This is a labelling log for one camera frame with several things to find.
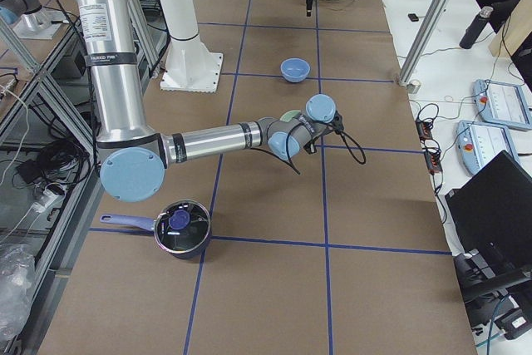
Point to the dark blue saucepan with lid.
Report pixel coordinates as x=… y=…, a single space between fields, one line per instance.
x=182 y=229

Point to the crumpled clear plastic bag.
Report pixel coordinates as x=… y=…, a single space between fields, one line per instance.
x=17 y=279

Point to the near blue teach pendant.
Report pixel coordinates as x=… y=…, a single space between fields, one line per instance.
x=480 y=142

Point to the blue teach pendant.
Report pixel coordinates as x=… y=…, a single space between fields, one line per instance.
x=480 y=142
x=502 y=103

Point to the black laptop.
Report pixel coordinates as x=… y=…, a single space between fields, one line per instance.
x=493 y=210

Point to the far blue teach pendant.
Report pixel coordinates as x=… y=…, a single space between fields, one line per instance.
x=502 y=103

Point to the small black device on table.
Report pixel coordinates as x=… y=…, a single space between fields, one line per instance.
x=413 y=17

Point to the aluminium frame post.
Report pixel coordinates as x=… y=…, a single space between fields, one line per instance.
x=433 y=14

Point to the blue bowl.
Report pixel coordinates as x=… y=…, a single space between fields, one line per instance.
x=295 y=69

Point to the black water bottle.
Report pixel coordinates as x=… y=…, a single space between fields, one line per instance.
x=476 y=27

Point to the green bowl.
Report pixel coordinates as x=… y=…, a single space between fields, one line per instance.
x=289 y=115

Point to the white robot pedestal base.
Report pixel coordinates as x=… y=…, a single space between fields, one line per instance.
x=189 y=65

